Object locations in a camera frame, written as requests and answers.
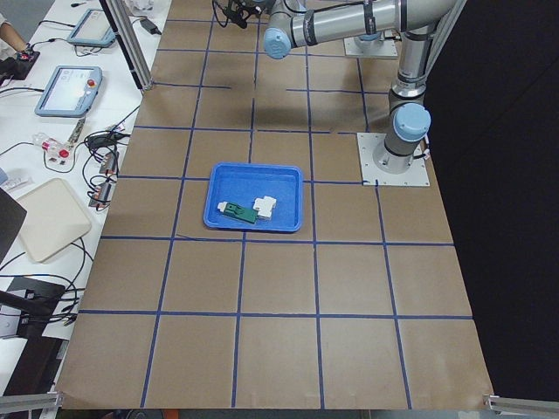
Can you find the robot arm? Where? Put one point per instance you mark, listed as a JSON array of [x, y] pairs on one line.
[[423, 27]]

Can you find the far teach pendant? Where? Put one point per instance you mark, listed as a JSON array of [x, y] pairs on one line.
[[93, 29]]

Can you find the beige plastic tray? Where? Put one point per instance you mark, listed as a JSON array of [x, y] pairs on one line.
[[54, 219]]

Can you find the green terminal block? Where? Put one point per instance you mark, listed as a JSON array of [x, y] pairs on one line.
[[238, 212]]

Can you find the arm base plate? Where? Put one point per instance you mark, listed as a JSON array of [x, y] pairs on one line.
[[377, 49], [381, 168]]

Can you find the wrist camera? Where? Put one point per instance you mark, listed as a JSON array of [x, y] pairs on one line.
[[238, 13]]

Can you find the blue plastic tray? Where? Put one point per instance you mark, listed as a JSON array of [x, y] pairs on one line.
[[242, 183]]

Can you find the black power adapter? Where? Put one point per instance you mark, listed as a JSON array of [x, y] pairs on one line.
[[150, 27]]

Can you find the clear button box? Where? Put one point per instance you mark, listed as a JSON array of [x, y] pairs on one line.
[[50, 146]]

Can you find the teach pendant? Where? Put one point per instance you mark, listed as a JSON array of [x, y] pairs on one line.
[[70, 92], [93, 29]]

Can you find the aluminium frame post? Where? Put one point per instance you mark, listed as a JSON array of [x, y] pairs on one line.
[[117, 16]]

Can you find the near teach pendant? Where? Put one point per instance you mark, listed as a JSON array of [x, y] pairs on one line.
[[70, 92]]

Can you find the white circuit breaker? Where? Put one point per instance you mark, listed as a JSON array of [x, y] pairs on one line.
[[264, 207]]

